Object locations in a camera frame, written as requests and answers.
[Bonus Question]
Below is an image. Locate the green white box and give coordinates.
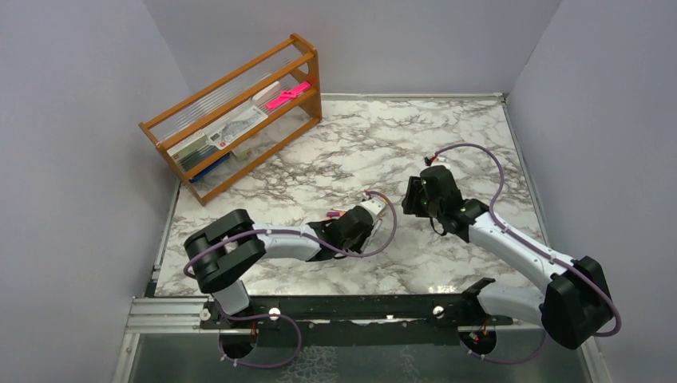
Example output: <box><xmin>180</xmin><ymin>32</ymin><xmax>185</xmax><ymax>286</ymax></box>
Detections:
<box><xmin>167</xmin><ymin>130</ymin><xmax>208</xmax><ymax>171</ymax></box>

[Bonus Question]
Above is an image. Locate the white grey pen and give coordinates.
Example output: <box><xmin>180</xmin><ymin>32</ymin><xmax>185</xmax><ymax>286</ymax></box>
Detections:
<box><xmin>368</xmin><ymin>218</ymin><xmax>383</xmax><ymax>242</ymax></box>

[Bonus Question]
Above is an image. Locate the wooden rack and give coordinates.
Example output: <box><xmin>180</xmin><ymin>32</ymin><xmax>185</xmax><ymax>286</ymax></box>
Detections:
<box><xmin>139</xmin><ymin>34</ymin><xmax>323</xmax><ymax>206</ymax></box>

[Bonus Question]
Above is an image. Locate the pink tool on rack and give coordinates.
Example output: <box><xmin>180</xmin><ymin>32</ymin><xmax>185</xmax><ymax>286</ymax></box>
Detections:
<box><xmin>265</xmin><ymin>81</ymin><xmax>311</xmax><ymax>110</ymax></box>

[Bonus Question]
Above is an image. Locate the aluminium frame rail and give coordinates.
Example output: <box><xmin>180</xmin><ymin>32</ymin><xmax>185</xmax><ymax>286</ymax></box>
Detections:
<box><xmin>125</xmin><ymin>297</ymin><xmax>209</xmax><ymax>334</ymax></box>

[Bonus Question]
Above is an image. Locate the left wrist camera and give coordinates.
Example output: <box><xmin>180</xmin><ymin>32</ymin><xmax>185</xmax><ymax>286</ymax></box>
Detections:
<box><xmin>358</xmin><ymin>191</ymin><xmax>388</xmax><ymax>219</ymax></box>

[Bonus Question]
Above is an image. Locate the white digital scale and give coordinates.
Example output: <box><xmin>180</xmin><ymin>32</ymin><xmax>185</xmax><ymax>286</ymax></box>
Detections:
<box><xmin>202</xmin><ymin>102</ymin><xmax>267</xmax><ymax>150</ymax></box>

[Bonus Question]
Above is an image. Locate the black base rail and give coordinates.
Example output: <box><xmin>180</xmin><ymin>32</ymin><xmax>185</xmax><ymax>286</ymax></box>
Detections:
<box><xmin>199</xmin><ymin>293</ymin><xmax>513</xmax><ymax>348</ymax></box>

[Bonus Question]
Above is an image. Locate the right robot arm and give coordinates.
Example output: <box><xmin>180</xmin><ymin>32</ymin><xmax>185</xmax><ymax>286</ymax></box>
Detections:
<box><xmin>402</xmin><ymin>165</ymin><xmax>615</xmax><ymax>349</ymax></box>

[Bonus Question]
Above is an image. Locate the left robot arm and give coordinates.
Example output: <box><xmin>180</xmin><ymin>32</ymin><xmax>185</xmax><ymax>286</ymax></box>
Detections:
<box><xmin>184</xmin><ymin>199</ymin><xmax>386</xmax><ymax>328</ymax></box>

